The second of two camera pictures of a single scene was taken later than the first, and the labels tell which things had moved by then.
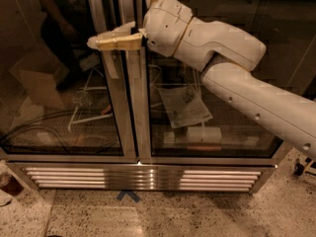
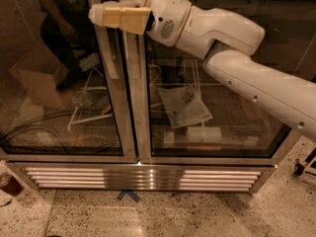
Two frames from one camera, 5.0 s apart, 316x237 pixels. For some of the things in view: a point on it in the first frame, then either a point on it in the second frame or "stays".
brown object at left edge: (10, 185) stays
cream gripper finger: (120, 38) to (123, 14)
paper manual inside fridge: (185, 106) stays
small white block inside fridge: (169, 137) stays
